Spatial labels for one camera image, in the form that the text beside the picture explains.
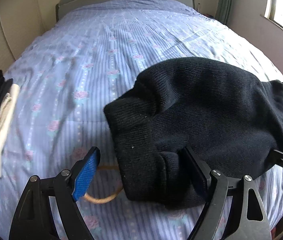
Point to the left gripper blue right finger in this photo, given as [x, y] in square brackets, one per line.
[247, 217]

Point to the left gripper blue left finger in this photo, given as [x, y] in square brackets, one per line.
[33, 218]

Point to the dark navy fleece pants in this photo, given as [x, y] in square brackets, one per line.
[229, 118]

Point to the folded white garment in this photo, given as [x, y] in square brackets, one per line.
[6, 115]

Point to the cream sliding closet doors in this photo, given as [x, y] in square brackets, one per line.
[20, 23]

